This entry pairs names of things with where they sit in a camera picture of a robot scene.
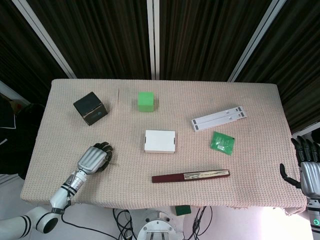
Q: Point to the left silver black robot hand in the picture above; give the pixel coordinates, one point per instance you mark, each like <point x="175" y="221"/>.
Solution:
<point x="91" y="157"/>

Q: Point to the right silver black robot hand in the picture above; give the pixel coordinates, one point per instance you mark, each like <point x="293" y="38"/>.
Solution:
<point x="310" y="175"/>

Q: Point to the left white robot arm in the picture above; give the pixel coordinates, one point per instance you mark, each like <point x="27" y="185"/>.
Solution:
<point x="60" y="195"/>

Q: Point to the round silver robot base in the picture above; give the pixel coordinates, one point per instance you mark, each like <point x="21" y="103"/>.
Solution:
<point x="156" y="228"/>

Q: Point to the black cube box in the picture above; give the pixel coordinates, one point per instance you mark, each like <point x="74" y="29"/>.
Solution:
<point x="88" y="106"/>

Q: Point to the flat white cardboard box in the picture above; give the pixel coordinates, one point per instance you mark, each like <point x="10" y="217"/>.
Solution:
<point x="160" y="141"/>

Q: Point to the pink woven tablecloth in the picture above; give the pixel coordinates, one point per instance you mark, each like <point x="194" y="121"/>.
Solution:
<point x="125" y="175"/>

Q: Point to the black round bag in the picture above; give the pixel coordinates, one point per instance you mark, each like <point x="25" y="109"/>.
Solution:
<point x="31" y="120"/>

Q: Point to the green foam cube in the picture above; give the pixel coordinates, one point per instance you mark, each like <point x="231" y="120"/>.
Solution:
<point x="145" y="101"/>

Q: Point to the maroon folding fan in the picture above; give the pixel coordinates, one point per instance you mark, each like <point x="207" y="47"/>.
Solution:
<point x="170" y="178"/>

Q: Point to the green plastic packet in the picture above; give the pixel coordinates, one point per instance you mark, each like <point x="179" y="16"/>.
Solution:
<point x="222" y="143"/>

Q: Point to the dark green block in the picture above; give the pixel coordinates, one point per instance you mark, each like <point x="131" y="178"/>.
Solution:
<point x="182" y="210"/>

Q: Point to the dark pleated curtain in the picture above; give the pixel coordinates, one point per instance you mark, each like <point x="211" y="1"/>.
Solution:
<point x="300" y="62"/>
<point x="20" y="50"/>
<point x="100" y="37"/>
<point x="200" y="37"/>

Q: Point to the white partition post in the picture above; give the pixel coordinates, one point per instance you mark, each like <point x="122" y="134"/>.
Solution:
<point x="257" y="40"/>
<point x="153" y="37"/>
<point x="47" y="40"/>

